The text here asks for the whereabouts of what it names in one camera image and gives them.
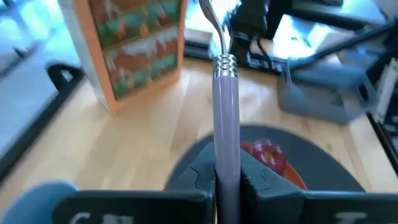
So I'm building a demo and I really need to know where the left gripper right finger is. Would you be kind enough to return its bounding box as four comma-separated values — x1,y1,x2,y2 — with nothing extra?
239,149,305,224

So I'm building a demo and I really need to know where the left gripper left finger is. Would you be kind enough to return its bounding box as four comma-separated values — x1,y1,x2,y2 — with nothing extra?
164,141,216,192

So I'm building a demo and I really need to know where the red apple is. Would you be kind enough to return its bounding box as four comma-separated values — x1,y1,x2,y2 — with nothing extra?
241,139,287,175

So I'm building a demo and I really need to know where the lilac-handled metal spoon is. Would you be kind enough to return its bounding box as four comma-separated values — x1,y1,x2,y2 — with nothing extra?
198,0,242,224

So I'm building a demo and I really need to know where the orange cereal box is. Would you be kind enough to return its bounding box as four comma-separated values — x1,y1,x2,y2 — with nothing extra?
58,0,188,116

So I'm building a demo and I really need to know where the orange plate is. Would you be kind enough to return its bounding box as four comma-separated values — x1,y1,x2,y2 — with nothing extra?
241,141,308,191

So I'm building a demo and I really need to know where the dark round woven placemat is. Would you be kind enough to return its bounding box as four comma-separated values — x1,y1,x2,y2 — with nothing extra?
164,124,365,192

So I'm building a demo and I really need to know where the clear grey plastic bin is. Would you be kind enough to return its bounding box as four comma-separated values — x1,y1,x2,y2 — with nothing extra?
277,57,379,126

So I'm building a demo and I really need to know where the light blue plastic cup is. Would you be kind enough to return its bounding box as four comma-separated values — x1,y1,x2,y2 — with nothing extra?
0,181,80,224

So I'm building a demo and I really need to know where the grey work desk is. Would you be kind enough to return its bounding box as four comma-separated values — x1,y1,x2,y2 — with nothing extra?
292,0,388,32

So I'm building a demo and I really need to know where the pale wooden rail piece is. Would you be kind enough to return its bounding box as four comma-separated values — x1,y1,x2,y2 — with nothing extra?
372,58,398,123

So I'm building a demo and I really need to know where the black aluminium table frame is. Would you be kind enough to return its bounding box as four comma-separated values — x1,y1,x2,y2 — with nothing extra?
0,18,398,183

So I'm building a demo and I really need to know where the black looped cable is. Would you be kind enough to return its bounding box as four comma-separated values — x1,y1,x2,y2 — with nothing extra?
45,63,85,93

